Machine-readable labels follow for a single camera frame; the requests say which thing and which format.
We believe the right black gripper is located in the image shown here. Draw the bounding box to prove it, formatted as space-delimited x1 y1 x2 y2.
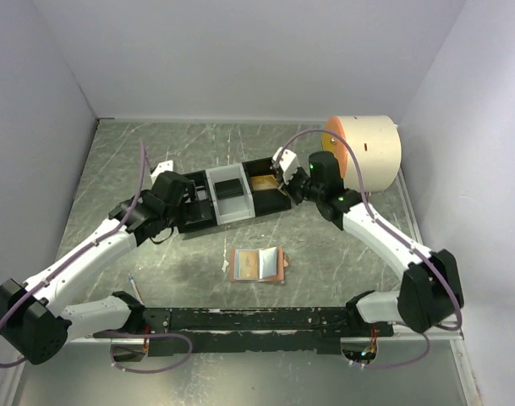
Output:
276 164 323 206

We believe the orange leather card holder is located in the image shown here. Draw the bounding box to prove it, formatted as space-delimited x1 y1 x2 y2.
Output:
229 246 289 283

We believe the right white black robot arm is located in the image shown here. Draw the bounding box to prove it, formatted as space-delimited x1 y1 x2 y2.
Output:
272 148 463 337

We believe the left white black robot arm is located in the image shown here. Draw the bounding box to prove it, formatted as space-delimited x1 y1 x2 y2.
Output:
0 171 197 365

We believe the black white three-compartment tray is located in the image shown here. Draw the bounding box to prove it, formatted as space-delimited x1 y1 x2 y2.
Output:
169 157 292 234

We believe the cream cylinder with orange lid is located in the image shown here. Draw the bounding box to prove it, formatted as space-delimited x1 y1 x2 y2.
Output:
321 115 402 193

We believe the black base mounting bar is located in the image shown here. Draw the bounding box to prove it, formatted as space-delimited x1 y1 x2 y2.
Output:
91 306 393 356

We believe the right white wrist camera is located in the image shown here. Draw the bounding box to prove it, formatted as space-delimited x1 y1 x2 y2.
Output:
271 147 300 185

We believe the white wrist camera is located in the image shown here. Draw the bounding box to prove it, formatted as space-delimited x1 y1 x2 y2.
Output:
150 160 174 181
271 147 300 185

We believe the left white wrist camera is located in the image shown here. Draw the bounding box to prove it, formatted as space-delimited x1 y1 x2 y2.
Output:
150 160 174 181

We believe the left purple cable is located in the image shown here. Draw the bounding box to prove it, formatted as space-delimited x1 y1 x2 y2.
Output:
0 139 194 374

